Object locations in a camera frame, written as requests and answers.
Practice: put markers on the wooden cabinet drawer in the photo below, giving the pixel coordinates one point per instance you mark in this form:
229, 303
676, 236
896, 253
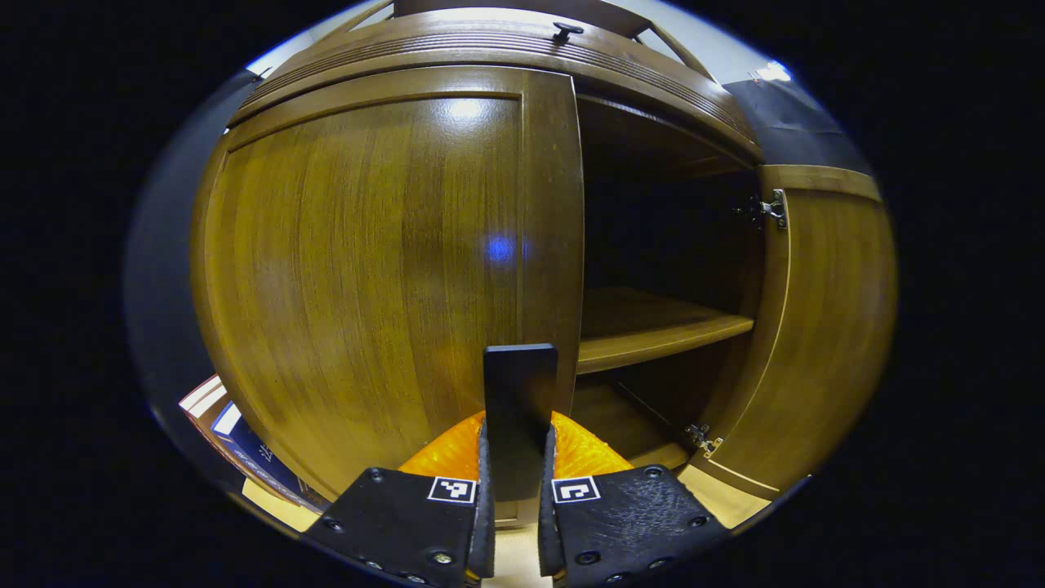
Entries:
457, 45

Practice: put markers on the metal door hinge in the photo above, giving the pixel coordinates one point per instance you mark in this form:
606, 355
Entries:
704, 439
771, 209

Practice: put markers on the brown boxed book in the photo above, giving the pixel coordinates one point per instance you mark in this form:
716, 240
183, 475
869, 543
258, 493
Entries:
208, 404

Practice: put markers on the wooden inner cabinet shelf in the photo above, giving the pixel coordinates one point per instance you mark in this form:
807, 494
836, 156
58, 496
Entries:
645, 322

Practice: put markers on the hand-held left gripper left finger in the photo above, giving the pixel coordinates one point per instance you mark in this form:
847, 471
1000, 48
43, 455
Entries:
408, 523

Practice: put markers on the blue boxed book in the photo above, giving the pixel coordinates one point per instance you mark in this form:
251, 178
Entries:
261, 457

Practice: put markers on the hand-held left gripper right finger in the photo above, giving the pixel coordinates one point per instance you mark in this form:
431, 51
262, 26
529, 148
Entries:
620, 523

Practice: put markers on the wooden cabinet door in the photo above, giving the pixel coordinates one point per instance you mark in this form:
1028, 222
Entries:
367, 269
824, 327

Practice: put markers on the black round drawer knob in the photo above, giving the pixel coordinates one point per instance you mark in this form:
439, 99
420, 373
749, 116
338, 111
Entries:
566, 31

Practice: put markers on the wooden double-door shoe cabinet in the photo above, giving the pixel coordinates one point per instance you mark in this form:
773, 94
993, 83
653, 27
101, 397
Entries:
367, 269

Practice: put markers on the small ceiling light panel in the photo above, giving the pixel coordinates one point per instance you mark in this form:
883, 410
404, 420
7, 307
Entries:
773, 72

